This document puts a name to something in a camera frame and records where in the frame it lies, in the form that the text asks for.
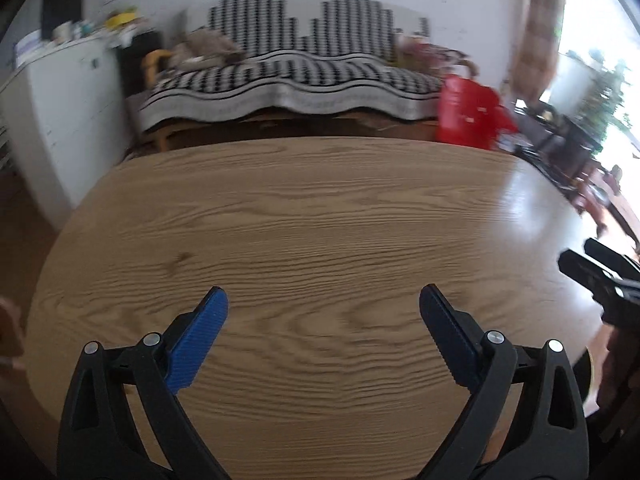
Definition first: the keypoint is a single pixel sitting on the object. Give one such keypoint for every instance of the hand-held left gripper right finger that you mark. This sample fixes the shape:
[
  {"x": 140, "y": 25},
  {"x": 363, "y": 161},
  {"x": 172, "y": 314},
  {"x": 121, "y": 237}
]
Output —
[{"x": 450, "y": 340}]

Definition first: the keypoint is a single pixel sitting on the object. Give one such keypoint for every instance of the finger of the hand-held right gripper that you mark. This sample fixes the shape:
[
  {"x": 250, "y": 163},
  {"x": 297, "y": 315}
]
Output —
[
  {"x": 612, "y": 260},
  {"x": 595, "y": 280}
]

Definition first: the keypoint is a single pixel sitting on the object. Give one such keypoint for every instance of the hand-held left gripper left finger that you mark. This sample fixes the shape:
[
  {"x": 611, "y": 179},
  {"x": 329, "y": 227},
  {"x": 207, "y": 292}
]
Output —
[{"x": 192, "y": 345}]

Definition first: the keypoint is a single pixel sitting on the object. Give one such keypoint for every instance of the dark wooden side table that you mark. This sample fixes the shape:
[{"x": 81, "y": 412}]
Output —
[{"x": 565, "y": 145}]

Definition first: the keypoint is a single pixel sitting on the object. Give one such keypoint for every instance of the green potted plant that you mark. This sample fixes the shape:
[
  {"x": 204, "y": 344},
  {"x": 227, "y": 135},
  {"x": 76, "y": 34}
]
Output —
[{"x": 607, "y": 95}]

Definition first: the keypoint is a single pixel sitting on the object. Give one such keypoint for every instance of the red plastic stool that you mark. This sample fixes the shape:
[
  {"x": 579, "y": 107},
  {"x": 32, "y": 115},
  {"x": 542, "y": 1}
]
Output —
[{"x": 465, "y": 110}]

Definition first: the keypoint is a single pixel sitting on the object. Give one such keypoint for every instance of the beige curtain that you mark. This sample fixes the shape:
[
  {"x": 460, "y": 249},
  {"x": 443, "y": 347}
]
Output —
[{"x": 542, "y": 35}]

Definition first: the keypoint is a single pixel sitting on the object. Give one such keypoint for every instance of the wooden sofa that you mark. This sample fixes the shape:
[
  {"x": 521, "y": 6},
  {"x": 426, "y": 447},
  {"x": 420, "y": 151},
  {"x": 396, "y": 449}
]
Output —
[{"x": 300, "y": 115}]

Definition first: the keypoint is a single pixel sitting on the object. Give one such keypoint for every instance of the white cabinet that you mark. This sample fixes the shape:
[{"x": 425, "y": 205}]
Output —
[{"x": 65, "y": 125}]

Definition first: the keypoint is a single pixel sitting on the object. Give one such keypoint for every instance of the floral cloth pile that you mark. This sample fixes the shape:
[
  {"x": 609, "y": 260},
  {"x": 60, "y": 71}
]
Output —
[{"x": 430, "y": 52}]

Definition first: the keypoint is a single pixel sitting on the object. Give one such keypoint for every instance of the black and white patterned blanket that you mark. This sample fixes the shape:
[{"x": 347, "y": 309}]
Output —
[{"x": 300, "y": 80}]

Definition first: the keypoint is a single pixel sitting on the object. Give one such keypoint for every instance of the black box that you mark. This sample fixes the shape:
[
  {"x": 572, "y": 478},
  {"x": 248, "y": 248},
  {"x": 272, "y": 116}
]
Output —
[{"x": 140, "y": 60}]

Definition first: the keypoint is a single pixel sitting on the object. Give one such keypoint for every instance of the beige crumpled cloth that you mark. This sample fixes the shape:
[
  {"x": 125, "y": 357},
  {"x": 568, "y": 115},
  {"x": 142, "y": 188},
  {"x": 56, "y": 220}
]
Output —
[{"x": 205, "y": 47}]

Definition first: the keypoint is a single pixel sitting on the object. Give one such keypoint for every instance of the yellow item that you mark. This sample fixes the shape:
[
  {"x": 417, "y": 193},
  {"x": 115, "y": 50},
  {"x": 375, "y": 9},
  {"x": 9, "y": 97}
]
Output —
[{"x": 122, "y": 19}]

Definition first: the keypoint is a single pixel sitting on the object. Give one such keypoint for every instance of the black screen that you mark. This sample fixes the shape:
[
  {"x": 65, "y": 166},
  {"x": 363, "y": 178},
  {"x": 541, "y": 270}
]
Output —
[{"x": 62, "y": 7}]

